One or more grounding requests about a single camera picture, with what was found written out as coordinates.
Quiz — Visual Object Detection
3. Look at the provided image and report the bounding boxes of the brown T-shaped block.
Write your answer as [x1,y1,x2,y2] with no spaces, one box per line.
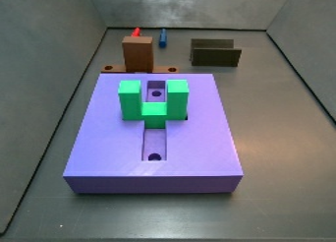
[102,36,179,74]

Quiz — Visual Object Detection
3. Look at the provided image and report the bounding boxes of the purple base board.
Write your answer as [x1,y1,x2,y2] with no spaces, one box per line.
[63,74,243,194]

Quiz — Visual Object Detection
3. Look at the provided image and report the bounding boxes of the green U-shaped block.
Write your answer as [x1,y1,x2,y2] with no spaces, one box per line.
[119,80,190,129]

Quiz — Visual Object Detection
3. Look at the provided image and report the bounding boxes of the blue peg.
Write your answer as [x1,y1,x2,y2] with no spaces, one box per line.
[159,29,167,48]

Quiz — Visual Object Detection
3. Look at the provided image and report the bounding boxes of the red peg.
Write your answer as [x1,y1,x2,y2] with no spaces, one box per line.
[131,28,140,36]

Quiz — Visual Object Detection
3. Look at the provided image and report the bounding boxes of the black U-channel bracket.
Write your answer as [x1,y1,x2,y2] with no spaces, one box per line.
[191,38,242,67]

